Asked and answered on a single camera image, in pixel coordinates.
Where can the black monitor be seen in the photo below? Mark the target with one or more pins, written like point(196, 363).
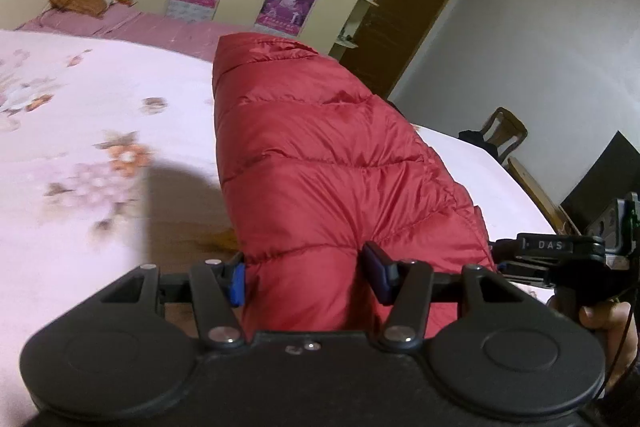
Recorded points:
point(605, 177)

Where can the wooden chair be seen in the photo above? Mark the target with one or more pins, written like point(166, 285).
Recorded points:
point(510, 132)
point(537, 194)

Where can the person's right forearm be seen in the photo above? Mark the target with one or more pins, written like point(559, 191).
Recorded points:
point(627, 402)

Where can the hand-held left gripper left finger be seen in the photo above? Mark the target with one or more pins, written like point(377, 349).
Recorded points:
point(237, 287)

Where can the black cloth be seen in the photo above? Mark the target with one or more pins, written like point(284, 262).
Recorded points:
point(477, 142)

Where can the floral white bed sheet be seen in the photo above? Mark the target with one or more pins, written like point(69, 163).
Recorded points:
point(75, 107)

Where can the person's right hand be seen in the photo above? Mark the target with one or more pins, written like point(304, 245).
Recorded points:
point(607, 318)

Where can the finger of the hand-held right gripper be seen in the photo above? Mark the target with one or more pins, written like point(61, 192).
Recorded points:
point(506, 245)
point(525, 271)

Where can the red puffer jacket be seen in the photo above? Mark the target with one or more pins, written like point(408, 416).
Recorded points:
point(325, 157)

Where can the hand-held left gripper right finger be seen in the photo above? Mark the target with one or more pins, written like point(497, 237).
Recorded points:
point(377, 269)

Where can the pink blanket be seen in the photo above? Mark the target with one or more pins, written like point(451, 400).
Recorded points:
point(150, 29)

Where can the brown wooden door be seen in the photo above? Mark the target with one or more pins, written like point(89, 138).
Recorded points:
point(405, 17)

